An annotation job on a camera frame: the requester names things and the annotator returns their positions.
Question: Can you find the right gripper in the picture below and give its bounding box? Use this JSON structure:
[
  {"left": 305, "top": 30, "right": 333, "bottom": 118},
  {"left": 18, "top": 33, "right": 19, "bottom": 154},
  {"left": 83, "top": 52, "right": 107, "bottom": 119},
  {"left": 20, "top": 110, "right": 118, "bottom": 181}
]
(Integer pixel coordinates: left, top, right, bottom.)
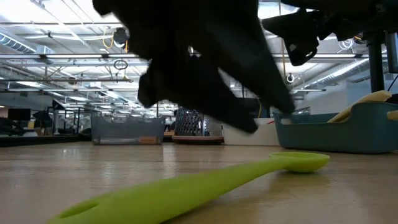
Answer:
[{"left": 262, "top": 9, "right": 336, "bottom": 67}]

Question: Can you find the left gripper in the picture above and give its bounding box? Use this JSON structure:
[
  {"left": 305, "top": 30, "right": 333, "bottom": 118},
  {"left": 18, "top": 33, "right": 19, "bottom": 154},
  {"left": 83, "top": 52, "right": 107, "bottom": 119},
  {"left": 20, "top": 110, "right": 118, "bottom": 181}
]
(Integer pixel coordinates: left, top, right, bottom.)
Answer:
[{"left": 93, "top": 0, "right": 295, "bottom": 134}]

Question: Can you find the orange silicone spatula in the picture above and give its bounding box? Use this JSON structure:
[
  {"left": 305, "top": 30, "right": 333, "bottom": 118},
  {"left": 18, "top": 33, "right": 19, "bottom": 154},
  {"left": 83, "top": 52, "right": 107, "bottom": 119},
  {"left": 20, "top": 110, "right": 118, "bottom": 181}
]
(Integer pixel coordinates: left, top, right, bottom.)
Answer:
[{"left": 138, "top": 136, "right": 162, "bottom": 146}]

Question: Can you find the lime green silicone spoon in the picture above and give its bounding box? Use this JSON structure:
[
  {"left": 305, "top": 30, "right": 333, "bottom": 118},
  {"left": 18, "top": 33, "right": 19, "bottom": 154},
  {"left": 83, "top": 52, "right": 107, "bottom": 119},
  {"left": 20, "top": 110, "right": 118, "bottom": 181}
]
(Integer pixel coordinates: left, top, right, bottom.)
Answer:
[{"left": 46, "top": 151, "right": 331, "bottom": 224}]

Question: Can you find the black background monitor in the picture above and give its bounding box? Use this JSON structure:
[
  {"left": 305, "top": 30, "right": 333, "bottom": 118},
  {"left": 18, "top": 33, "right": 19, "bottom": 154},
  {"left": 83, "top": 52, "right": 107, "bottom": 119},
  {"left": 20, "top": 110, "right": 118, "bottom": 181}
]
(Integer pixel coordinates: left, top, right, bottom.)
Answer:
[{"left": 242, "top": 97, "right": 271, "bottom": 119}]

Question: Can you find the white plastic bin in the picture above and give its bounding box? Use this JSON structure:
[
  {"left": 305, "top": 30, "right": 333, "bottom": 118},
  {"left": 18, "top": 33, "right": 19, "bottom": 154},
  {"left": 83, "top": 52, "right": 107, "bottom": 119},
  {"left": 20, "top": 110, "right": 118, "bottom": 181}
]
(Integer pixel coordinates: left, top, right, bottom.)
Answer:
[{"left": 222, "top": 117, "right": 280, "bottom": 146}]

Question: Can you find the pink steel box grater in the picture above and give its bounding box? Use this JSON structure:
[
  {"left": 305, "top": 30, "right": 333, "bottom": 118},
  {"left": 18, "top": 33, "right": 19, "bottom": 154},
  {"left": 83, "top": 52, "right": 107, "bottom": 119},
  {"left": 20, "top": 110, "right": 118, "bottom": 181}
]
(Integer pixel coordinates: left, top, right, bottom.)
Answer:
[{"left": 172, "top": 107, "right": 224, "bottom": 146}]

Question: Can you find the black monitor stand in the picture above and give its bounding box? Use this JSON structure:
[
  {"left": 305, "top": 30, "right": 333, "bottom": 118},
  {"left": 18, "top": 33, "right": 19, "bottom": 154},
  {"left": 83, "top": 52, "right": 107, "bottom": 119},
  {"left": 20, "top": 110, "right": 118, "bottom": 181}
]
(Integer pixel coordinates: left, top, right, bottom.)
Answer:
[{"left": 366, "top": 29, "right": 386, "bottom": 93}]

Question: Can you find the teal plastic bin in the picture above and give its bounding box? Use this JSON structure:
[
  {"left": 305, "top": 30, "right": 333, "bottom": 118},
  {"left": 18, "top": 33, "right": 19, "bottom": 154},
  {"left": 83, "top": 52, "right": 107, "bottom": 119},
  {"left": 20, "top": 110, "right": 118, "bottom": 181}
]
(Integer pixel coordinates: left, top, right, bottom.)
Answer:
[{"left": 272, "top": 102, "right": 398, "bottom": 155}]

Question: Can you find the grey translucent plastic bin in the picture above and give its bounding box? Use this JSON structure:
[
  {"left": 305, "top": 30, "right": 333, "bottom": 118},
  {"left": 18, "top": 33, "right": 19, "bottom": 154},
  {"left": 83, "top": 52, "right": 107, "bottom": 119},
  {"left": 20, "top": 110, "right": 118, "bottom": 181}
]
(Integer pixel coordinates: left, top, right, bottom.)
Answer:
[{"left": 90, "top": 113, "right": 167, "bottom": 146}]

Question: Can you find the small dark background monitor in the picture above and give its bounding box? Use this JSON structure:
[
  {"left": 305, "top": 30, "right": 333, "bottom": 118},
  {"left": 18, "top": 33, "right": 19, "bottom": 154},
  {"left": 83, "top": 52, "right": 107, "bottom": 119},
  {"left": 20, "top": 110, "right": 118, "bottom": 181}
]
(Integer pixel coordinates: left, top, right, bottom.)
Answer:
[{"left": 7, "top": 108, "right": 32, "bottom": 122}]

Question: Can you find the white coiled ceiling cable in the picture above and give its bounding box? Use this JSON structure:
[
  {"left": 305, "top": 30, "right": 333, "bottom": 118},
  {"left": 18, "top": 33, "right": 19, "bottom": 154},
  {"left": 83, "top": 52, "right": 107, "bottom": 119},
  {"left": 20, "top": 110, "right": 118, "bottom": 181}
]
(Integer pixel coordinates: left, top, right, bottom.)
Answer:
[{"left": 338, "top": 37, "right": 355, "bottom": 54}]

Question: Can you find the silver ceiling air duct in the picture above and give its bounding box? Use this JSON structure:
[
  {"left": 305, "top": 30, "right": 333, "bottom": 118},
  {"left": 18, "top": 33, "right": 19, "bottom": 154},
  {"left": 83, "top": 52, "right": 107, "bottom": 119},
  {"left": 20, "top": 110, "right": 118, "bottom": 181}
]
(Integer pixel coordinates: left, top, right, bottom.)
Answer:
[
  {"left": 303, "top": 57, "right": 389, "bottom": 90},
  {"left": 0, "top": 32, "right": 55, "bottom": 55}
]

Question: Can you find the black ceiling cable loop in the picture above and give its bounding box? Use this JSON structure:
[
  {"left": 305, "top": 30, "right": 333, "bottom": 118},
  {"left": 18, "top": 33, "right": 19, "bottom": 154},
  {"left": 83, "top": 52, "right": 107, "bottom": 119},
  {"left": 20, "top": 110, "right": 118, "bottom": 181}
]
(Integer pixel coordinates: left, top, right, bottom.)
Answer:
[{"left": 113, "top": 58, "right": 129, "bottom": 71}]

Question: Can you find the black aluminium table frame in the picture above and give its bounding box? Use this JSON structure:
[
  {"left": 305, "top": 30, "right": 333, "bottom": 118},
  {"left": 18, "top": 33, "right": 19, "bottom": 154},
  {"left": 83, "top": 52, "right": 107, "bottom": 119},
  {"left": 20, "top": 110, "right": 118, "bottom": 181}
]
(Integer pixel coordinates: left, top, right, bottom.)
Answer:
[{"left": 0, "top": 134, "right": 93, "bottom": 148}]

